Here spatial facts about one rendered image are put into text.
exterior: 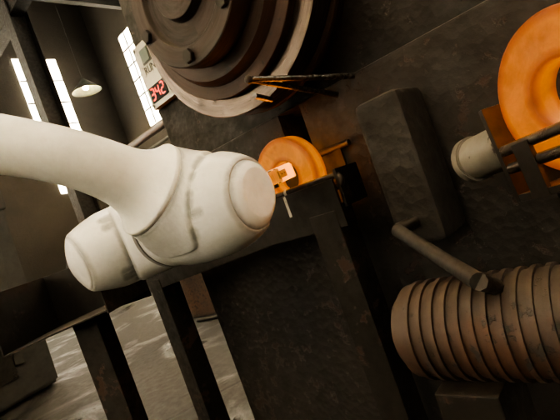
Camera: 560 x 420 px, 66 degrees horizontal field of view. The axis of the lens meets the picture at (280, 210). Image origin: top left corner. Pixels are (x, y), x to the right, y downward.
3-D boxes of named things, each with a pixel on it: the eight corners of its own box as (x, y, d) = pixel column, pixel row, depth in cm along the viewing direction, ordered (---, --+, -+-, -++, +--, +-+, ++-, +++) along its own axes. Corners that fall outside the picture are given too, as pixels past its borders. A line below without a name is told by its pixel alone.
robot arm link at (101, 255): (170, 260, 67) (222, 246, 58) (76, 310, 55) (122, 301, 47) (141, 196, 66) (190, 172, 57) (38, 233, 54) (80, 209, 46)
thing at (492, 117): (569, 181, 48) (530, 93, 49) (573, 179, 48) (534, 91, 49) (517, 202, 47) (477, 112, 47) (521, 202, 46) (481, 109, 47)
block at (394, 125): (426, 232, 76) (380, 103, 76) (471, 222, 71) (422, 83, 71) (400, 250, 69) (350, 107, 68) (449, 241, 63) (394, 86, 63)
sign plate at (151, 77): (159, 110, 124) (137, 50, 123) (213, 68, 106) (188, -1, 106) (152, 110, 122) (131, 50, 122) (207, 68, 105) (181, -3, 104)
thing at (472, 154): (498, 174, 57) (480, 132, 58) (552, 156, 48) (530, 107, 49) (461, 189, 56) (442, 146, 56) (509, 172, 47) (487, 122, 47)
